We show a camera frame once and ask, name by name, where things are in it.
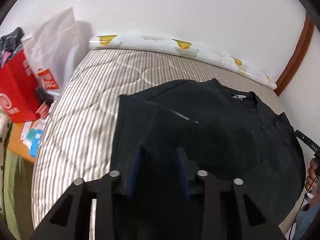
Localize black long-sleeve sweatshirt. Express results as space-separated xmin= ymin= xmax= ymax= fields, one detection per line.
xmin=110 ymin=79 xmax=305 ymax=239

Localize striped mattress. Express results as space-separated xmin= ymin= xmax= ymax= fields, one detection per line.
xmin=31 ymin=48 xmax=307 ymax=235

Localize red paper shopping bag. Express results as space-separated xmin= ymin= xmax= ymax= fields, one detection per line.
xmin=0 ymin=51 xmax=42 ymax=123

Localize plaid clothes in red bag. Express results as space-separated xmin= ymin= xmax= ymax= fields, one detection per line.
xmin=1 ymin=27 xmax=24 ymax=68

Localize blue and white packets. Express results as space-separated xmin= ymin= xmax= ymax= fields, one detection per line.
xmin=20 ymin=119 xmax=46 ymax=158

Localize white floral quilt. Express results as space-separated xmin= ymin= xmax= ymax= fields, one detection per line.
xmin=0 ymin=110 xmax=12 ymax=216

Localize wooden bedside table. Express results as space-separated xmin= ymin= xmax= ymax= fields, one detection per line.
xmin=8 ymin=123 xmax=35 ymax=164

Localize person's right hand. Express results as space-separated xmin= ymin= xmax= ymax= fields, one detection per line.
xmin=305 ymin=158 xmax=318 ymax=191

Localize person's blue jeans legs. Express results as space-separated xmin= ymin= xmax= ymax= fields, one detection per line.
xmin=293 ymin=203 xmax=319 ymax=240

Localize rolled duck-print sheet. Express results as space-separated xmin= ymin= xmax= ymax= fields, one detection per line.
xmin=89 ymin=34 xmax=277 ymax=90

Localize brown wooden door frame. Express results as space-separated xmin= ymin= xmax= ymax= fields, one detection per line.
xmin=274 ymin=13 xmax=315 ymax=96

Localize white Miniso plastic bag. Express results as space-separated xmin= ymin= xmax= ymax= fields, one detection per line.
xmin=22 ymin=8 xmax=92 ymax=98

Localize green blanket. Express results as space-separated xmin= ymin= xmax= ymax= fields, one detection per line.
xmin=3 ymin=151 xmax=34 ymax=239

